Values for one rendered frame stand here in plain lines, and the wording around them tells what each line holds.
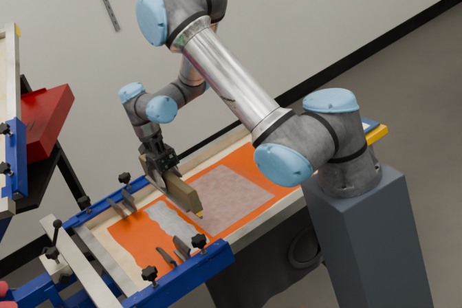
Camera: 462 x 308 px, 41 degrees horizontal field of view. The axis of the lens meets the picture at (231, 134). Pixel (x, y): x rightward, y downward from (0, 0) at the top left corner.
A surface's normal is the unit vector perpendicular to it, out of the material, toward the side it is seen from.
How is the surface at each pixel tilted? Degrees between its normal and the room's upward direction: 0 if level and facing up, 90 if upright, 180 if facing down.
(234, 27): 90
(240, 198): 0
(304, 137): 50
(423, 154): 0
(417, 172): 0
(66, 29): 90
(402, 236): 90
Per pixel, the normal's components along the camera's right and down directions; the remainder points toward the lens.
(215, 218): -0.30, -0.84
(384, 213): 0.43, 0.30
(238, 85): 0.01, -0.18
